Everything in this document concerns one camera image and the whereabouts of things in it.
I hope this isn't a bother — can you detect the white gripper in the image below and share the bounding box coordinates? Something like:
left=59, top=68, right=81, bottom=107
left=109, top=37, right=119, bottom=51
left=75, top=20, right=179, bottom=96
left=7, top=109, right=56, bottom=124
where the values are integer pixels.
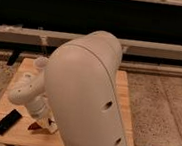
left=37, top=112, right=58, bottom=133

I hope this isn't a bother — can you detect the dark red pepper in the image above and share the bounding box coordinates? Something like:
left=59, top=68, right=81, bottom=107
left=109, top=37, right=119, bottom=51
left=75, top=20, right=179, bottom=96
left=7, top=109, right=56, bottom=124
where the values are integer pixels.
left=28, top=122, right=41, bottom=131

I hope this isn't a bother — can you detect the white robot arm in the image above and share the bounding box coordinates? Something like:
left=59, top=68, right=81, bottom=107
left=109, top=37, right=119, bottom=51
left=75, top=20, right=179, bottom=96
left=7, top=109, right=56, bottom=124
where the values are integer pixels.
left=9, top=30, right=127, bottom=146

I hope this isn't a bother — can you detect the black rectangular sponge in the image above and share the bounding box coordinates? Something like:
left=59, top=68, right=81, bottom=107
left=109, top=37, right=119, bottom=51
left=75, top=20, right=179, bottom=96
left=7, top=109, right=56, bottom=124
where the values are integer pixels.
left=0, top=109, right=22, bottom=135

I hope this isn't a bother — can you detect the light wooden table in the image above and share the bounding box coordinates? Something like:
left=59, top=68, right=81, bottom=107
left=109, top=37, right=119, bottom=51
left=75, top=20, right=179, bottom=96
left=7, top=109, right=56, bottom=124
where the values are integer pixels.
left=0, top=54, right=147, bottom=146

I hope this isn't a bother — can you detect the grey metal rail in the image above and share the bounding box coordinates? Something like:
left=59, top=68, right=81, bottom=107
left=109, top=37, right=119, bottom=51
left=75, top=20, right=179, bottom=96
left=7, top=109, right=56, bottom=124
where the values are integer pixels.
left=0, top=25, right=182, bottom=60

